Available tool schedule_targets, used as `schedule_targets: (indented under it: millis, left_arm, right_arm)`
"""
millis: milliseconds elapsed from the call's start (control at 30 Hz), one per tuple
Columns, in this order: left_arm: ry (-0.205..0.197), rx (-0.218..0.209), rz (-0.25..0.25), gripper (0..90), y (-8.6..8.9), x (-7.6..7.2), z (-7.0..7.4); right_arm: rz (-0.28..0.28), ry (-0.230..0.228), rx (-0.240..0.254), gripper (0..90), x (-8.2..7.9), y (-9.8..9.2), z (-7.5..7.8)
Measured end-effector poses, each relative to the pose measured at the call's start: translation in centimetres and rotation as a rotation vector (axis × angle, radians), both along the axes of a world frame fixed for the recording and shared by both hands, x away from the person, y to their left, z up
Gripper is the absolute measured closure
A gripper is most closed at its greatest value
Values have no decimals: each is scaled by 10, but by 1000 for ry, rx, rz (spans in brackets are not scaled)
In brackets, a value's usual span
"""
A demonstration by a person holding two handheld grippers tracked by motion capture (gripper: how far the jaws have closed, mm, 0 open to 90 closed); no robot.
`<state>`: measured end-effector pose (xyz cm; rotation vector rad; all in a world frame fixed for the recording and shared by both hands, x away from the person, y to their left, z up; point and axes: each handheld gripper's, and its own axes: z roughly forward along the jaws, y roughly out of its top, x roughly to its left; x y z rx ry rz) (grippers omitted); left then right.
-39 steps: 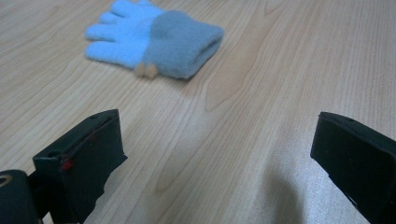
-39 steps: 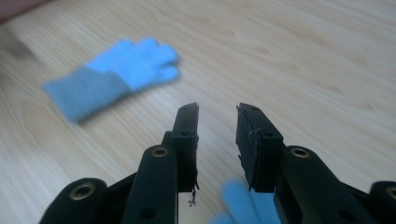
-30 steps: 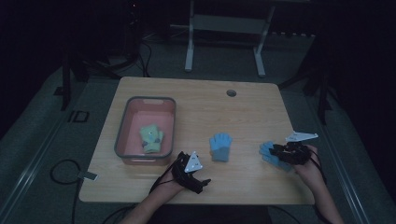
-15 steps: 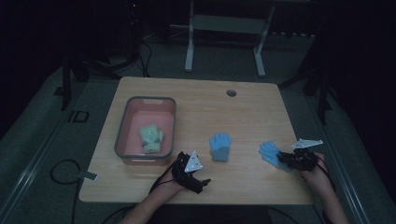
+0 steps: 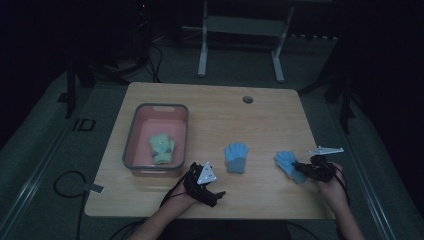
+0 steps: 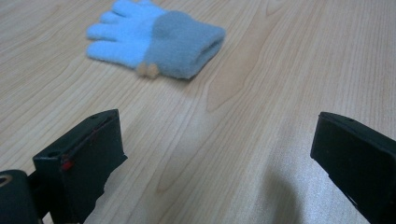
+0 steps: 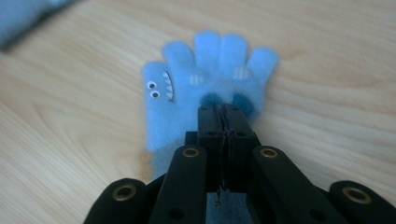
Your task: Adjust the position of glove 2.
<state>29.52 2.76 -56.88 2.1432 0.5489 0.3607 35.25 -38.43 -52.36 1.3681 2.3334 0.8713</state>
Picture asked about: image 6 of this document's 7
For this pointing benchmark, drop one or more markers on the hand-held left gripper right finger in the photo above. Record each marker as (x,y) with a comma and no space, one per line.
(358,161)

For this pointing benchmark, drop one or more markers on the blue knit glove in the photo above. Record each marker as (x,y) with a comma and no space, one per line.
(174,43)

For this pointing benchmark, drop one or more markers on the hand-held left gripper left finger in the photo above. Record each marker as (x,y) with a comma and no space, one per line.
(84,161)

